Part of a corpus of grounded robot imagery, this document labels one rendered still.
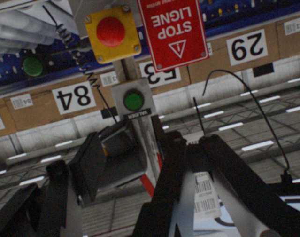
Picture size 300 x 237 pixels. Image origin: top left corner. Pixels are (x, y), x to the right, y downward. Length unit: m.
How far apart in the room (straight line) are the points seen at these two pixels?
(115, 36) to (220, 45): 0.80
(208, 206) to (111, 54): 0.37
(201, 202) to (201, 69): 0.67
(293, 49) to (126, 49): 0.95
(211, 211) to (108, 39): 0.40
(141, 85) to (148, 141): 0.12
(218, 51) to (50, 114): 0.77
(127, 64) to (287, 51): 0.89
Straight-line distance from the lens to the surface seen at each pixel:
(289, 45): 1.23
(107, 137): 0.42
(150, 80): 1.06
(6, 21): 0.60
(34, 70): 1.05
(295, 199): 0.66
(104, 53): 0.38
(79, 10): 0.46
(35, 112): 1.16
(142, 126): 0.48
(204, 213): 0.57
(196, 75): 1.08
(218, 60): 1.11
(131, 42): 0.38
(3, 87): 1.13
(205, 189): 0.54
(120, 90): 0.43
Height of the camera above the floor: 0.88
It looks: 14 degrees up
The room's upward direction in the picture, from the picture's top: 164 degrees clockwise
